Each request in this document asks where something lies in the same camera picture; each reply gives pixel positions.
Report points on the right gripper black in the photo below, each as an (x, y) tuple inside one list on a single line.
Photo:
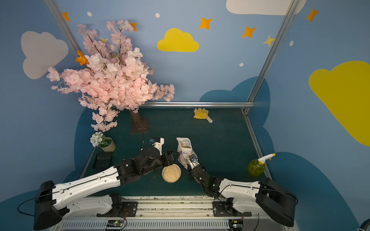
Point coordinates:
[(193, 166)]

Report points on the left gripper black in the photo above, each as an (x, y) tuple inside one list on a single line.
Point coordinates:
[(168, 157)]

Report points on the instant oats bag white purple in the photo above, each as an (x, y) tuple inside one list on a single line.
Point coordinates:
[(185, 149)]

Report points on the white woven breakfast bowl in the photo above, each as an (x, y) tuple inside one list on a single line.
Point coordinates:
[(171, 173)]

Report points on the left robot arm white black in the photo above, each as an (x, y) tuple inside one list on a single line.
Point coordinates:
[(52, 200)]

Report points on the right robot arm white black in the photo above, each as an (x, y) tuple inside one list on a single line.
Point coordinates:
[(263, 195)]

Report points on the yellow work glove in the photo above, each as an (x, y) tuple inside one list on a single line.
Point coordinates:
[(202, 113)]

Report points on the yellow green spray bottle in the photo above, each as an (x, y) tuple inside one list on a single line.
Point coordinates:
[(258, 166)]

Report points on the small potted white flower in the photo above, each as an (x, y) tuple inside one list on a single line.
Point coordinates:
[(98, 139)]

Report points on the right green circuit board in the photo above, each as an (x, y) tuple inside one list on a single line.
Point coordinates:
[(235, 225)]

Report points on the green circuit board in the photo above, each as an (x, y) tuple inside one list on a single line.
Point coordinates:
[(235, 225), (115, 224)]

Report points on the left green circuit board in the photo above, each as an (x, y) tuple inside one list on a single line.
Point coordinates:
[(115, 224)]

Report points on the pink cherry blossom tree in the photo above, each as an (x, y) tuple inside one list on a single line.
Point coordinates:
[(115, 79)]

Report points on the orange butterfly decoration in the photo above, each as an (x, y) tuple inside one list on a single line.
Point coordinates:
[(81, 59)]

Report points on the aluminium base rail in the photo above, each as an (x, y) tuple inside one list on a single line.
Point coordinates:
[(161, 213)]

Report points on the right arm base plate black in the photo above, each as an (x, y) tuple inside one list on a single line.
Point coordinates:
[(222, 208)]

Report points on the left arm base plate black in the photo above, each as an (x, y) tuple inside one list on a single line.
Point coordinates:
[(120, 207)]

